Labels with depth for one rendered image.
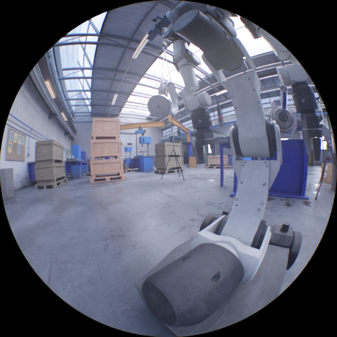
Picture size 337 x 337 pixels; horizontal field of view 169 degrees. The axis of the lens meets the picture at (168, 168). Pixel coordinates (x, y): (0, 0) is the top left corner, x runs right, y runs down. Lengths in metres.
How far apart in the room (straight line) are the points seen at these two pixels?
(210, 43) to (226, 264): 0.54
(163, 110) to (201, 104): 0.49
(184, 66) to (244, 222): 0.67
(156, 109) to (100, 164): 3.09
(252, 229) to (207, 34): 0.55
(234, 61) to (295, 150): 1.75
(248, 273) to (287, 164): 1.86
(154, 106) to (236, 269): 1.00
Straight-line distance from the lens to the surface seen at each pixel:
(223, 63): 0.49
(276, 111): 1.87
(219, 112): 1.38
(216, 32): 0.43
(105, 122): 4.09
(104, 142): 3.86
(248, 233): 0.35
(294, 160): 2.06
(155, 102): 0.94
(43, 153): 3.91
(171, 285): 0.20
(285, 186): 2.08
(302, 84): 0.44
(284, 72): 0.45
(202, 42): 0.42
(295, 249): 0.64
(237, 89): 0.45
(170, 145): 5.00
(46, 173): 3.83
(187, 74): 0.59
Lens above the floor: 0.53
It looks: 4 degrees down
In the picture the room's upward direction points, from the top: 2 degrees counter-clockwise
